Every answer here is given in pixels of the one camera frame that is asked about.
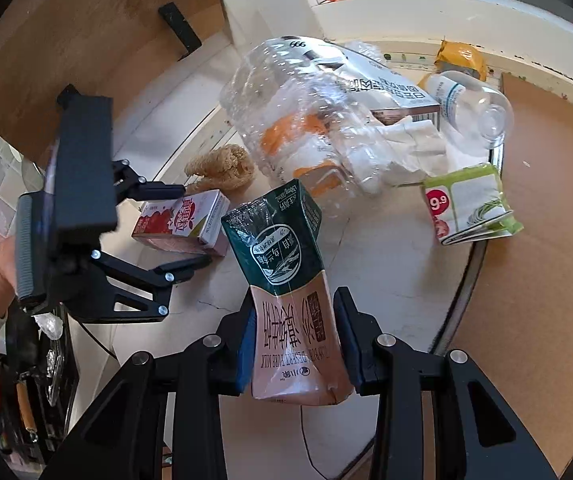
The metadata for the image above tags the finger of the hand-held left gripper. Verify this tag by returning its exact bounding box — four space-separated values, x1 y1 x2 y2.
110 158 187 207
65 251 213 324

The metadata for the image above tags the tan loofah sponge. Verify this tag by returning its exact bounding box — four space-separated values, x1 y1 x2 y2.
185 143 256 194

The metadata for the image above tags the red juice carton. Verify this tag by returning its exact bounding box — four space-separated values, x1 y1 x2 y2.
131 189 230 259

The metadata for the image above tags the crumpled clear plastic wrap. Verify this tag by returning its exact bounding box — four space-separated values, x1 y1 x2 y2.
33 311 63 341

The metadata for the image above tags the thin black cable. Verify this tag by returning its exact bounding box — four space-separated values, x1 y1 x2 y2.
301 404 350 467

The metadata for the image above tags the small clear bottle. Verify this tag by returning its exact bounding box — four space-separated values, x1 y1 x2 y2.
425 71 515 150

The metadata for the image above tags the yellow tape wad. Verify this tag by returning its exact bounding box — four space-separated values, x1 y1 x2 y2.
434 39 488 82

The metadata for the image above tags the black cutting board bracket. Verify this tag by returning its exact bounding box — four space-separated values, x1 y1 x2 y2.
158 2 202 59

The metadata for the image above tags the white paper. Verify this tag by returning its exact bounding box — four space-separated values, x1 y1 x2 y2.
361 114 477 188

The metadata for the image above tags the green brown milk carton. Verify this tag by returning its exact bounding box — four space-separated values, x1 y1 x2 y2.
220 178 356 407

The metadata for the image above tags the green tissue packet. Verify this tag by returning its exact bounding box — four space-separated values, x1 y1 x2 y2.
421 162 525 247

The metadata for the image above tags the wooden cutting board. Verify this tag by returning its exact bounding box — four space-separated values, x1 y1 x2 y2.
0 0 230 173

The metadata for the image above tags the brown cardboard sheet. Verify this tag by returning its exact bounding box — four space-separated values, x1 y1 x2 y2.
429 72 573 480

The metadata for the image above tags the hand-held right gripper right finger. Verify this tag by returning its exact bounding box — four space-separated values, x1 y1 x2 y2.
333 286 561 480

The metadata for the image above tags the clear plastic bag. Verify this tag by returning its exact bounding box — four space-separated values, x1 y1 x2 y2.
344 40 392 66

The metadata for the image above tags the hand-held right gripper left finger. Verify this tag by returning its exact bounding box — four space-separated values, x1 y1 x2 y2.
41 304 262 480

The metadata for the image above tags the white silver coffee box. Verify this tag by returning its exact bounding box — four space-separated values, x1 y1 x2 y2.
286 40 441 128

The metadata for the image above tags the crushed clear plastic bottle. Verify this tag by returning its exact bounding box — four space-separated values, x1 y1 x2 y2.
219 37 447 220

